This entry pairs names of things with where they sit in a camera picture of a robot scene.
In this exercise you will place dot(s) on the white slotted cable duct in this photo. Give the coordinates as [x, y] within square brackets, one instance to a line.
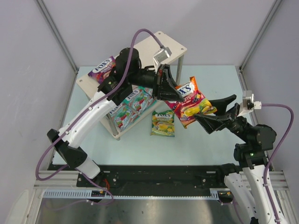
[195, 194]

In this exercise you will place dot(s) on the green Fox's spring tea bag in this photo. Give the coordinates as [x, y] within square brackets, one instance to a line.
[163, 123]

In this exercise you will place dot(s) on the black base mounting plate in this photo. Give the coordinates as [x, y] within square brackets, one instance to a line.
[164, 179]

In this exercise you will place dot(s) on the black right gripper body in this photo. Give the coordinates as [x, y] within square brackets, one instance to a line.
[232, 116]

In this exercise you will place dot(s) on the teal cherry mint candy bag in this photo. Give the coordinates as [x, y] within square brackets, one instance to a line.
[139, 100]

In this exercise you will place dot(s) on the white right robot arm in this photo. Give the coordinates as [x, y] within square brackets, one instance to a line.
[250, 184]

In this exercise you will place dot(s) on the purple Fox's berries candy bag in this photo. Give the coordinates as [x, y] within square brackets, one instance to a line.
[103, 70]

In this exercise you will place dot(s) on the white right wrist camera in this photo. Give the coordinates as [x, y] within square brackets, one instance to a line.
[248, 104]

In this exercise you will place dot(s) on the orange Fox's fruits candy bag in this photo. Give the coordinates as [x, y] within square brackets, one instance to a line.
[194, 102]

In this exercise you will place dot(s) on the teal Fox's mint candy bag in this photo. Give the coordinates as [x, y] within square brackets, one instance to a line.
[123, 116]

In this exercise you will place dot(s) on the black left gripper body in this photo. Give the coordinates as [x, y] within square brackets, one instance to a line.
[158, 82]

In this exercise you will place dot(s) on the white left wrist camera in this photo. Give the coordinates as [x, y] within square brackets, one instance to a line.
[160, 56]

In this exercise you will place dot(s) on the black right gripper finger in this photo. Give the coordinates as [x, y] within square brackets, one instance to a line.
[221, 104]
[212, 123]

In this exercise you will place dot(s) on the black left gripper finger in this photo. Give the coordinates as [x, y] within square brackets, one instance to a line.
[168, 82]
[170, 94]

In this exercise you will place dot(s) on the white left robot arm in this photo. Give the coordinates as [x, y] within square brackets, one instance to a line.
[110, 94]

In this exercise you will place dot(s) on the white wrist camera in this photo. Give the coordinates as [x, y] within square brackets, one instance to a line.
[248, 104]
[160, 56]

